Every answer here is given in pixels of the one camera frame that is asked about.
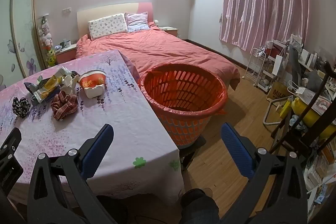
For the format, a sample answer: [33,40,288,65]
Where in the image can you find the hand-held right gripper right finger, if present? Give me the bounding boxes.
[220,123,308,224]

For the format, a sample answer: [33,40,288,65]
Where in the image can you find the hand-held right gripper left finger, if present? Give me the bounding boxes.
[27,123,126,224]

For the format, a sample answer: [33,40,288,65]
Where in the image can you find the bed with coral duvet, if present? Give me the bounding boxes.
[76,23,240,90]

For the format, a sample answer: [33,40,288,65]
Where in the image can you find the silver foil wrapper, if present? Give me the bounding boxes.
[54,66,72,77]

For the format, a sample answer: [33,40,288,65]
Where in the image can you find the white tissue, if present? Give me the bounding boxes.
[62,74,80,95]

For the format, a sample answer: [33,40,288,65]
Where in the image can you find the white wire rack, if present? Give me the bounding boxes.
[247,40,290,90]

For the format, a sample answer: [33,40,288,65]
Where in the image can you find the red plaid cloth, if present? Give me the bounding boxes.
[50,91,79,121]

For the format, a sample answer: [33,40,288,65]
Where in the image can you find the hanging plush toys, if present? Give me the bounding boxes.
[38,14,54,50]

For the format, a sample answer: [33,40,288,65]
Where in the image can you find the dark foil wrapper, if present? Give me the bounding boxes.
[24,76,44,94]

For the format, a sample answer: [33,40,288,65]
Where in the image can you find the white metal tube frame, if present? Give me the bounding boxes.
[262,97,289,126]

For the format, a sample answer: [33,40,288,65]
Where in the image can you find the red white paper bowl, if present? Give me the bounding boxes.
[78,70,107,99]

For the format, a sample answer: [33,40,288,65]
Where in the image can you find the dark wooden chair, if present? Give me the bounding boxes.
[270,61,336,161]

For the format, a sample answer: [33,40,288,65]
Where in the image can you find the black white patterned cloth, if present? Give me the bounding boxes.
[12,97,31,118]

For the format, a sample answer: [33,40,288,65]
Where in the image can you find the white paper bag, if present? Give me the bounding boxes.
[272,55,289,76]

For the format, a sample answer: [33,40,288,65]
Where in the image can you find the orange plastic basket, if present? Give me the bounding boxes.
[138,63,228,149]

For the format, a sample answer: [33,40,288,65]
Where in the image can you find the yellow snack wrapper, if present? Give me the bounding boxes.
[33,76,62,104]

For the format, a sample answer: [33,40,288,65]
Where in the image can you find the floral pink tablecloth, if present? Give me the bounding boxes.
[0,50,184,205]

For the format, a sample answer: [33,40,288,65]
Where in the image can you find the person's leg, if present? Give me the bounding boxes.
[180,189,221,224]

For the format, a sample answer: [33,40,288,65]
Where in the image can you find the pink nightstand with mug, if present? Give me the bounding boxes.
[55,44,78,65]

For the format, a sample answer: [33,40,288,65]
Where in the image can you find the white floral pillow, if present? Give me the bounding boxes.
[88,13,128,40]

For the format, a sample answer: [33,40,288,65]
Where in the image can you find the pink striped pillow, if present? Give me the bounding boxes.
[125,12,150,32]

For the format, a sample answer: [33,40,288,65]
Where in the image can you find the beige pink headboard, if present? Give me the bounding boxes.
[77,3,153,39]

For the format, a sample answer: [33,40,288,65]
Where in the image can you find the yellow green plush toy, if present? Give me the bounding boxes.
[46,48,58,66]

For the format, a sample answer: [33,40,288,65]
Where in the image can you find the yellow plastic container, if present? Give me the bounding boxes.
[292,97,336,140]

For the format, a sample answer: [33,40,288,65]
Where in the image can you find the flower print sliding wardrobe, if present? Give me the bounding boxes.
[0,0,42,90]

